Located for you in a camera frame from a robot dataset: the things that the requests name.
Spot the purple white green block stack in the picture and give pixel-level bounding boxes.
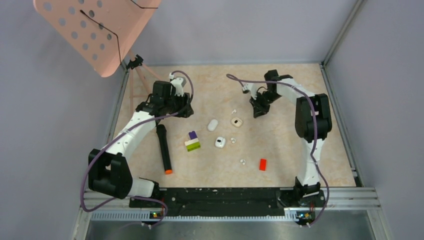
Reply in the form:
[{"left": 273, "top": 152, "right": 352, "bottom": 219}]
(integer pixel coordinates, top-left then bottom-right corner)
[{"left": 184, "top": 130, "right": 201, "bottom": 152}]

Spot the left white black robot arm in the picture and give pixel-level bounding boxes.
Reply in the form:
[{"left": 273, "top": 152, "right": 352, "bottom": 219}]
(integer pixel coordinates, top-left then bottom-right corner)
[{"left": 88, "top": 77, "right": 194, "bottom": 207}]

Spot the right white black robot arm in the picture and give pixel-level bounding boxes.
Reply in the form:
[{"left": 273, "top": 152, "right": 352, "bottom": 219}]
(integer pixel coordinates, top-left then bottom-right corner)
[{"left": 243, "top": 69, "right": 333, "bottom": 206}]

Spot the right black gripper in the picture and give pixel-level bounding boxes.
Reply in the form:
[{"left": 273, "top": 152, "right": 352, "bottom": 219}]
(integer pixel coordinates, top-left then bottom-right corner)
[{"left": 248, "top": 90, "right": 282, "bottom": 119}]

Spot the beige earbud case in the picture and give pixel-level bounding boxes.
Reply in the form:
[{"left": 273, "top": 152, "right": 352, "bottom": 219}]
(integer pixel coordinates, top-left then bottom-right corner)
[{"left": 230, "top": 117, "right": 243, "bottom": 128}]

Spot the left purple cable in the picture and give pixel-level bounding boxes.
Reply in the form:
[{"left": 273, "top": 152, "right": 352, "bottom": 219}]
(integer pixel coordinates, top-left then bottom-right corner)
[{"left": 79, "top": 70, "right": 195, "bottom": 229}]

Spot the black marker orange cap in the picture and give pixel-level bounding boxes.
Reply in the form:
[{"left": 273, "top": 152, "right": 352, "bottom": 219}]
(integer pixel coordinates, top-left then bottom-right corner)
[{"left": 156, "top": 124, "right": 173, "bottom": 175}]

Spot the red toy brick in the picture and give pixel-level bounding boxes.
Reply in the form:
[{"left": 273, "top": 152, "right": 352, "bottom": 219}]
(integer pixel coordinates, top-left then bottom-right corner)
[{"left": 259, "top": 158, "right": 267, "bottom": 171}]

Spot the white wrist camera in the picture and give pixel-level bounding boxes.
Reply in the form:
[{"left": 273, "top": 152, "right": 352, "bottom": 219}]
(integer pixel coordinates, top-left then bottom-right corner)
[
  {"left": 242, "top": 83, "right": 259, "bottom": 100},
  {"left": 168, "top": 73, "right": 187, "bottom": 97}
]

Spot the pink perforated music stand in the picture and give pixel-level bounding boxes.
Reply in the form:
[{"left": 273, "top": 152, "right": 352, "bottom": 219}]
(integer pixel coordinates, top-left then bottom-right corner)
[{"left": 33, "top": 0, "right": 167, "bottom": 114}]

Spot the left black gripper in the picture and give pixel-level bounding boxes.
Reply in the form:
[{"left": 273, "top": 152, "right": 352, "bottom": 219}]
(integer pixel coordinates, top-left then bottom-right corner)
[{"left": 163, "top": 90, "right": 193, "bottom": 118}]

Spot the purple cable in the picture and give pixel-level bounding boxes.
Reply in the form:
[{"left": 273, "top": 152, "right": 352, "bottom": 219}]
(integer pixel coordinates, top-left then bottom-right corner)
[
  {"left": 79, "top": 70, "right": 195, "bottom": 229},
  {"left": 226, "top": 73, "right": 331, "bottom": 228}
]

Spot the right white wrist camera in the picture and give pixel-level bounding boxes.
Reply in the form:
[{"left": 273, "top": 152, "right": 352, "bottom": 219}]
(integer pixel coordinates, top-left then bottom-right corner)
[{"left": 242, "top": 83, "right": 259, "bottom": 100}]

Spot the white earbud case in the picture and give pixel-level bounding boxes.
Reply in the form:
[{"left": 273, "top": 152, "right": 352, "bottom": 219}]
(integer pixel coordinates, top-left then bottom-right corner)
[
  {"left": 207, "top": 119, "right": 219, "bottom": 132},
  {"left": 214, "top": 136, "right": 226, "bottom": 149}
]

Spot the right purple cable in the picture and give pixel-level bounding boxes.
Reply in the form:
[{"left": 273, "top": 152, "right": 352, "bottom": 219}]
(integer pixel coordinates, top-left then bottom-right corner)
[{"left": 226, "top": 73, "right": 331, "bottom": 228}]

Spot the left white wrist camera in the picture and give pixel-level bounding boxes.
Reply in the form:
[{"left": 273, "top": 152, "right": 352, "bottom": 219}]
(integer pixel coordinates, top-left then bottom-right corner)
[{"left": 168, "top": 73, "right": 187, "bottom": 97}]

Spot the aluminium frame rail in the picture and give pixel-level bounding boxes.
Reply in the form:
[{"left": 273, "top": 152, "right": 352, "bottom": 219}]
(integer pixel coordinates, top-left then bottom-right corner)
[{"left": 72, "top": 187, "right": 393, "bottom": 240}]

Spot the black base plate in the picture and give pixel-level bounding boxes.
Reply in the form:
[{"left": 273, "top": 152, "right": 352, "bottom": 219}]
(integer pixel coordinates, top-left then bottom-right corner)
[{"left": 129, "top": 187, "right": 326, "bottom": 217}]

